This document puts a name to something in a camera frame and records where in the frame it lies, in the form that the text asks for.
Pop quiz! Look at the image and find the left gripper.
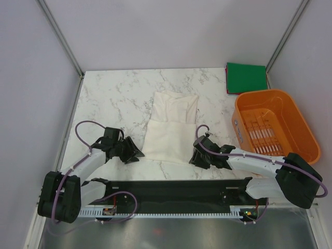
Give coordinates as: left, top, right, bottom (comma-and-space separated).
113, 136, 144, 165

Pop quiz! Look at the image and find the white coca-cola t-shirt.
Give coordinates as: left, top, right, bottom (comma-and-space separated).
142, 90, 199, 164

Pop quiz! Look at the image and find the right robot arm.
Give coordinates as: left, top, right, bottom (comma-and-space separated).
190, 143, 328, 209

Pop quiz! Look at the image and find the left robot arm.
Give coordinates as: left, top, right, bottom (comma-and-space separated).
37, 136, 145, 223

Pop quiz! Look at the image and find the folded red t-shirt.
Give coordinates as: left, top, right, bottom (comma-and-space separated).
225, 66, 229, 94

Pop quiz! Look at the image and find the orange plastic basket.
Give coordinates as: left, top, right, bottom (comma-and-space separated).
232, 89, 321, 165

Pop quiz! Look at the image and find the folded green t-shirt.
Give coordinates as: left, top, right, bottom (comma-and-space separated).
227, 62, 268, 95

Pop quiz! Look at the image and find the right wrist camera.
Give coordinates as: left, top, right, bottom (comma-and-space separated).
193, 135, 220, 154

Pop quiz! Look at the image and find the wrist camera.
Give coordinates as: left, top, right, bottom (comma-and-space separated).
104, 127, 125, 142
193, 135, 220, 154

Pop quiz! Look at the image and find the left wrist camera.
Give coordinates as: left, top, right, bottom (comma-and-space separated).
104, 127, 125, 142

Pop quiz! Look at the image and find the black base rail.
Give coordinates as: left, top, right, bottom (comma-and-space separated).
94, 179, 267, 214

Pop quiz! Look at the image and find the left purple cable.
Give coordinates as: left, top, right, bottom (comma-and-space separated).
46, 121, 137, 237

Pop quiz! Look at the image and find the white slotted cable duct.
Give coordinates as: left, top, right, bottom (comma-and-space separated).
77, 205, 268, 219

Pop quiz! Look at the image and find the left aluminium frame post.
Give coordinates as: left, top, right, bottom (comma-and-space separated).
36, 0, 85, 79

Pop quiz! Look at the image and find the aluminium frame post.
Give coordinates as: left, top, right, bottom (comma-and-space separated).
36, 0, 85, 79
266, 0, 311, 74

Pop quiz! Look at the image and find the right aluminium frame post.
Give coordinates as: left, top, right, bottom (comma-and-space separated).
266, 0, 311, 74

